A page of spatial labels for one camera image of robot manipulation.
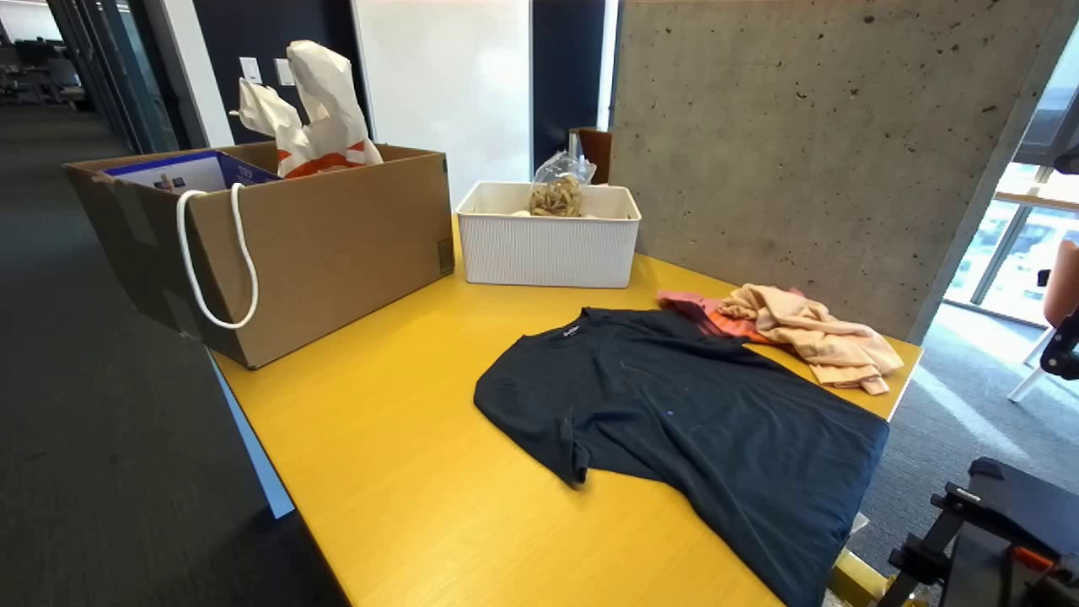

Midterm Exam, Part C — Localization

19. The wooden desk by window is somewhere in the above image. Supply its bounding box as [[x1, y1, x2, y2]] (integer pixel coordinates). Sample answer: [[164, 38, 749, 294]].
[[969, 181, 1079, 309]]

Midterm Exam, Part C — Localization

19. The black office chair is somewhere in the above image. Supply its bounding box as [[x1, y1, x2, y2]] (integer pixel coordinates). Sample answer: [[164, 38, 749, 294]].
[[1005, 308, 1079, 406]]

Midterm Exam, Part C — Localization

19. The black orange bar clamp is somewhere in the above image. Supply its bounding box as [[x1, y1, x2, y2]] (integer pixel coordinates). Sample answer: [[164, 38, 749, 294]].
[[879, 482, 1079, 607]]

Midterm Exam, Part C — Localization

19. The black shirt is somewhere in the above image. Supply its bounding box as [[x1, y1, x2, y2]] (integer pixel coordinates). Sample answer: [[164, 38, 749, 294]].
[[472, 304, 895, 607]]

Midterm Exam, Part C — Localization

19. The blue and white box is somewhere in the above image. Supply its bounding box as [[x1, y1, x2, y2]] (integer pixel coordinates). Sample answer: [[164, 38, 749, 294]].
[[104, 152, 279, 197]]

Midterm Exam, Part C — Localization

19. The brown cardboard box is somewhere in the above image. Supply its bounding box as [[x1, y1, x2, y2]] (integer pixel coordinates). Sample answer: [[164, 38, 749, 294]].
[[60, 138, 458, 371]]

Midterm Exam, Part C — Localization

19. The clear plastic bag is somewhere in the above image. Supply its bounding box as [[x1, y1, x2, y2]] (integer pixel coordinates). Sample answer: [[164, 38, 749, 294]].
[[529, 131, 600, 190]]

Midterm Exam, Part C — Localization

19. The brown wooden object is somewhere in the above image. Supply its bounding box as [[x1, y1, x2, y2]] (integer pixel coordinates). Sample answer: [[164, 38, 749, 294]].
[[569, 125, 616, 185]]

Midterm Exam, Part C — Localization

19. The peach cloth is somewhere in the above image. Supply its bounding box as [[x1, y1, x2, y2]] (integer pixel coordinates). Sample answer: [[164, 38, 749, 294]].
[[717, 280, 906, 398]]

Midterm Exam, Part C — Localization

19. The pink cloth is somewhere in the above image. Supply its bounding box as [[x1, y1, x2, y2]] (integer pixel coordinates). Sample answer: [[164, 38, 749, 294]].
[[653, 289, 776, 349]]

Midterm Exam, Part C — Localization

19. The white plastic bin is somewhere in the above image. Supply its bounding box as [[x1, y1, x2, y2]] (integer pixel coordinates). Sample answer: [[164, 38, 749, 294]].
[[451, 178, 644, 289]]

